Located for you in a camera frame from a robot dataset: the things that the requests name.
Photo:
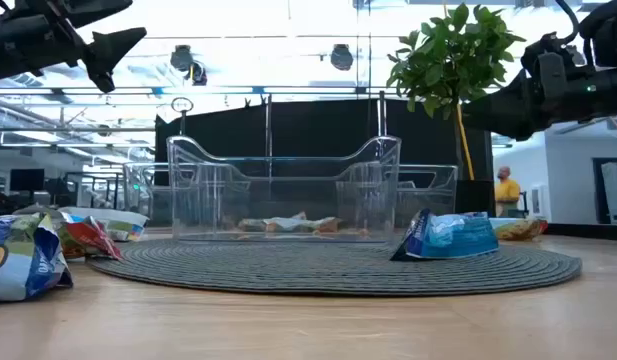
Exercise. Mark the dark framed window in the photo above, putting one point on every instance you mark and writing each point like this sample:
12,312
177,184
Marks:
597,190

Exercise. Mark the blue white red granola bar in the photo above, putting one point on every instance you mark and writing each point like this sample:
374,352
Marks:
90,240

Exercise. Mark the black plant pot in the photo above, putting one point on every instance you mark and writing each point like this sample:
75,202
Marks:
475,197

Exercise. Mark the black metal table frame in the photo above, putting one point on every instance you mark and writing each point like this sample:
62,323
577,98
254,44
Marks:
588,231

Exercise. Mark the green leafy plant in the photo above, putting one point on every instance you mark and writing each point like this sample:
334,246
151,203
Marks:
453,55

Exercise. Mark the metal partition pole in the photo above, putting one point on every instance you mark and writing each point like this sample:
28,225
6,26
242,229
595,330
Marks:
268,130
381,115

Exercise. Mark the yellow plant stake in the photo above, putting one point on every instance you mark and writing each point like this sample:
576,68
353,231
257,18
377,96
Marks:
465,145

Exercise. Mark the round dark ceiling lamp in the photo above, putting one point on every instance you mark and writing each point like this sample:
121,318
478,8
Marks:
182,57
341,56
199,74

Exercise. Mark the blue orange granola bar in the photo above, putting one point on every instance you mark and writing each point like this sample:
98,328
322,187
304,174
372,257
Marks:
258,225

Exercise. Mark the white wall box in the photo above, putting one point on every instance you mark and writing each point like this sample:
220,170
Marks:
536,200

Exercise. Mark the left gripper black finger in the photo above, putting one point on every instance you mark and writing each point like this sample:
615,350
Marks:
93,10
110,52

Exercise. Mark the person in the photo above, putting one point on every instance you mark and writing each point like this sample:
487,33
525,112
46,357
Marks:
507,192

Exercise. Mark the clear plastic bin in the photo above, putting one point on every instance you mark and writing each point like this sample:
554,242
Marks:
208,210
438,195
138,190

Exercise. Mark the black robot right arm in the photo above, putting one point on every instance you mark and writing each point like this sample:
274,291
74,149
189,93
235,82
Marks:
608,95

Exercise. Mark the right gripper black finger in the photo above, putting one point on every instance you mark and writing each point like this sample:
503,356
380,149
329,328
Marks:
498,107
503,129

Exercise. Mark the colourful Chewy granola bar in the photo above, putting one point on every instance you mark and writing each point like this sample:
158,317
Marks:
523,229

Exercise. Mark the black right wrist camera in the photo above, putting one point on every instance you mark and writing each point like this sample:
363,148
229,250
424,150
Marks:
550,60

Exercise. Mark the dark computer monitor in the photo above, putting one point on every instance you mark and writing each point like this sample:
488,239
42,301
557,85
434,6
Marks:
27,180

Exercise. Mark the black partition screen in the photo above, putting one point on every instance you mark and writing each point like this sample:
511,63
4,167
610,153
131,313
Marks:
313,120

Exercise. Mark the round grey woven placemat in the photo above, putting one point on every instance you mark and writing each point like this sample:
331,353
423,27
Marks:
308,265

